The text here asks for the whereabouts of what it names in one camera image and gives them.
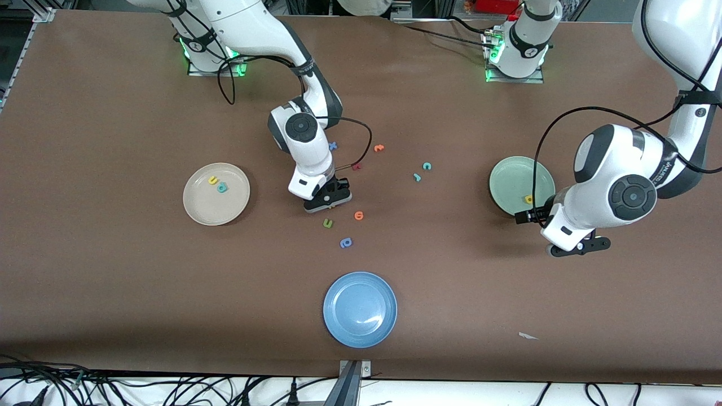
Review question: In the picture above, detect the green round plate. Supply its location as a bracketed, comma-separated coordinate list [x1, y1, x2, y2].
[488, 156, 556, 218]

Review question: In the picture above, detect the beige round plate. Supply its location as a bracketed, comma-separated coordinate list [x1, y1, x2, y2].
[183, 162, 251, 227]

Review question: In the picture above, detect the blue round plate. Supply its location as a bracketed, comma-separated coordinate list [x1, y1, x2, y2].
[323, 271, 398, 348]

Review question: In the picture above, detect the beige rounded object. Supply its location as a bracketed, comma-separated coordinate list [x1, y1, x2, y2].
[337, 0, 393, 16]

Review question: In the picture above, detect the red box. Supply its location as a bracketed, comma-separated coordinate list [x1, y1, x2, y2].
[476, 0, 522, 15]

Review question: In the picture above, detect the black camera cable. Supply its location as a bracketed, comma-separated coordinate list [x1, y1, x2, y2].
[161, 0, 373, 171]
[532, 0, 722, 229]

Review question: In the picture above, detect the black base cable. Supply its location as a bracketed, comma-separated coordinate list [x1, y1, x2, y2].
[395, 16, 491, 54]

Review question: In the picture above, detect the grey metal bracket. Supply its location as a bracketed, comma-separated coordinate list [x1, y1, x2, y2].
[337, 360, 372, 406]

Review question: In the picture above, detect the aluminium frame rail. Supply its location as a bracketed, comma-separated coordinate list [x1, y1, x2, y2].
[0, 7, 57, 111]

